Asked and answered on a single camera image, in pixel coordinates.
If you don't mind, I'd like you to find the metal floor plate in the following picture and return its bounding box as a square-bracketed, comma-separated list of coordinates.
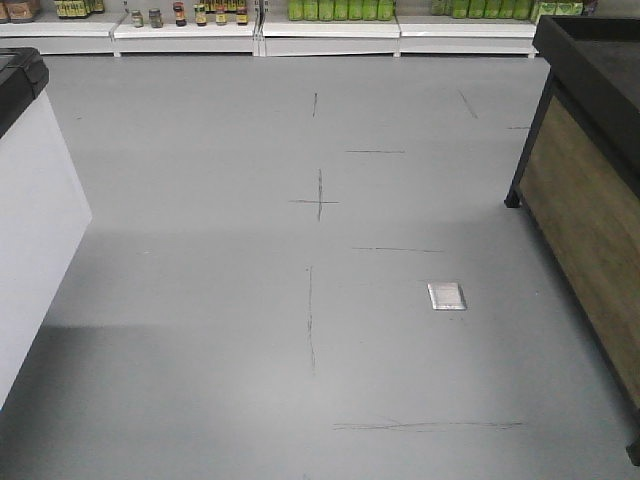
[427, 282, 467, 311]

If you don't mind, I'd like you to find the green drink bottle row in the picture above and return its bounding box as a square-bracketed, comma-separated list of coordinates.
[429, 0, 533, 20]
[286, 0, 395, 22]

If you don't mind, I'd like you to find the yellow-label sauce jar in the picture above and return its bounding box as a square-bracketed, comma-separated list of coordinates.
[194, 3, 207, 27]

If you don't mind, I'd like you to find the white store shelving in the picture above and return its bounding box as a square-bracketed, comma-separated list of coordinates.
[1, 1, 536, 58]

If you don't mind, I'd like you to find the black wooden produce stand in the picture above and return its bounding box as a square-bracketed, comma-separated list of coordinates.
[504, 14, 640, 466]

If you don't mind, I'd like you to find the green drink bottle row right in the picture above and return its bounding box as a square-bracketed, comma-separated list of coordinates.
[429, 0, 533, 20]

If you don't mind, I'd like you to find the red-lid sauce jar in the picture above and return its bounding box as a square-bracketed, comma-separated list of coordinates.
[172, 1, 187, 27]

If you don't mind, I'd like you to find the white chest freezer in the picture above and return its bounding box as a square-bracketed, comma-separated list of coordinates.
[1, 47, 92, 398]

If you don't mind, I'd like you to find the dark pickle jar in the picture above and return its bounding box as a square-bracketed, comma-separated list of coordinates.
[148, 8, 164, 29]

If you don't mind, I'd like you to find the green-lid sauce jar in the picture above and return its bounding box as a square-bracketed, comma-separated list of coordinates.
[131, 10, 144, 28]

